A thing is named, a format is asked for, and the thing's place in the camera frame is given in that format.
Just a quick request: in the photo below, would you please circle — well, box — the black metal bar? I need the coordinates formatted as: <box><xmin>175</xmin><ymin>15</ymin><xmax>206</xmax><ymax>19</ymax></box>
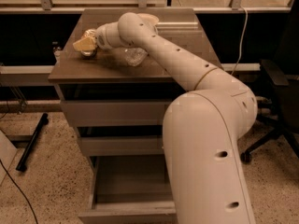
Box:
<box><xmin>16</xmin><ymin>113</ymin><xmax>49</xmax><ymax>172</ymax></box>

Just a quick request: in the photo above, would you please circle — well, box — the clear plastic water bottle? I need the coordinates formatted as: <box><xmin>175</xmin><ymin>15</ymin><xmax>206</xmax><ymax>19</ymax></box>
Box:
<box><xmin>123</xmin><ymin>48</ymin><xmax>148</xmax><ymax>66</ymax></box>

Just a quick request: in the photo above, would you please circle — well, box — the grey top drawer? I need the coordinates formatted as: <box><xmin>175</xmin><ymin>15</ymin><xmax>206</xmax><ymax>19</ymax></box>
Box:
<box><xmin>60</xmin><ymin>99</ymin><xmax>172</xmax><ymax>127</ymax></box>

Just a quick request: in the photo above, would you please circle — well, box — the orange soda can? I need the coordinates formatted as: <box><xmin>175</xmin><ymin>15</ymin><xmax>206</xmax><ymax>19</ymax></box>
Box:
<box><xmin>81</xmin><ymin>29</ymin><xmax>97</xmax><ymax>57</ymax></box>

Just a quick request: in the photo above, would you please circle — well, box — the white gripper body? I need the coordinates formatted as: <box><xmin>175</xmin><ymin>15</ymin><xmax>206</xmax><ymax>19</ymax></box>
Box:
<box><xmin>95</xmin><ymin>22</ymin><xmax>122</xmax><ymax>49</ymax></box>

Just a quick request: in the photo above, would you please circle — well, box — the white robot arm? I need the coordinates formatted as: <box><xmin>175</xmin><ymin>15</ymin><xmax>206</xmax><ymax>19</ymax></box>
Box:
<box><xmin>73</xmin><ymin>12</ymin><xmax>257</xmax><ymax>224</ymax></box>

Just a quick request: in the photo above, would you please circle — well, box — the grey drawer cabinet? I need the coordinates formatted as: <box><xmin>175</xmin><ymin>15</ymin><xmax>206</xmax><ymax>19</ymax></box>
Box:
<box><xmin>48</xmin><ymin>7</ymin><xmax>227</xmax><ymax>224</ymax></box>

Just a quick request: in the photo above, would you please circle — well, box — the white paper bowl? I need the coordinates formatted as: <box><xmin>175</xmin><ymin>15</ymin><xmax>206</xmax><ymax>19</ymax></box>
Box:
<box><xmin>137</xmin><ymin>13</ymin><xmax>159</xmax><ymax>27</ymax></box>

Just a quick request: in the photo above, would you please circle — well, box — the white cable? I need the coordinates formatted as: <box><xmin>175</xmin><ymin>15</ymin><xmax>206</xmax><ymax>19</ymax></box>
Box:
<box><xmin>230</xmin><ymin>7</ymin><xmax>249</xmax><ymax>77</ymax></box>

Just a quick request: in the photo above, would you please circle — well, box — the grey drawer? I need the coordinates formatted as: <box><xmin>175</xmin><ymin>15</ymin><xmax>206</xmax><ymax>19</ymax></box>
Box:
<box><xmin>60</xmin><ymin>99</ymin><xmax>172</xmax><ymax>127</ymax></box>
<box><xmin>78</xmin><ymin>155</ymin><xmax>178</xmax><ymax>224</ymax></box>
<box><xmin>78</xmin><ymin>125</ymin><xmax>164</xmax><ymax>157</ymax></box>

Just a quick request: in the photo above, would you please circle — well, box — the black office chair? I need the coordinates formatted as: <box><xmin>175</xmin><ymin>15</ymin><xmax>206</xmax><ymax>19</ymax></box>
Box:
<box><xmin>240</xmin><ymin>0</ymin><xmax>299</xmax><ymax>163</ymax></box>

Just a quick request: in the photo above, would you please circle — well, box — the grey bottom drawer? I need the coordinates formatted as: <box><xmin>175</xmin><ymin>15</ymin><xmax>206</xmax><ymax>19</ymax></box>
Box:
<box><xmin>78</xmin><ymin>155</ymin><xmax>178</xmax><ymax>224</ymax></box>

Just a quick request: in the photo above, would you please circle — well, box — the grey middle drawer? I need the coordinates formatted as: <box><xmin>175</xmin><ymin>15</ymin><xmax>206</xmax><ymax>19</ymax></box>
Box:
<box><xmin>78</xmin><ymin>125</ymin><xmax>164</xmax><ymax>157</ymax></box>

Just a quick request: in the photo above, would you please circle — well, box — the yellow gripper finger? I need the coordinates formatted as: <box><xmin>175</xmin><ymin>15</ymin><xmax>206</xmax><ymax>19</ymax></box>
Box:
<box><xmin>73</xmin><ymin>36</ymin><xmax>96</xmax><ymax>51</ymax></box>

